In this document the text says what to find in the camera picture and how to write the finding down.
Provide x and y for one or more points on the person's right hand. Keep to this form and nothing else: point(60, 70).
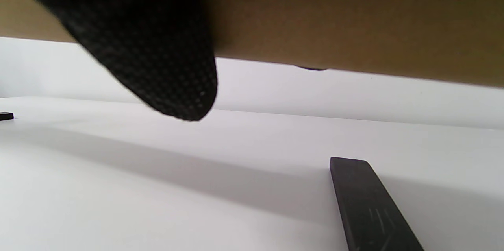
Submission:
point(145, 38)

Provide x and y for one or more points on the black bar paperweight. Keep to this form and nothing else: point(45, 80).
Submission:
point(370, 207)
point(6, 116)

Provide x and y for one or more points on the brown cardboard mailing tube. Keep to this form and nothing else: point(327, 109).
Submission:
point(346, 19)

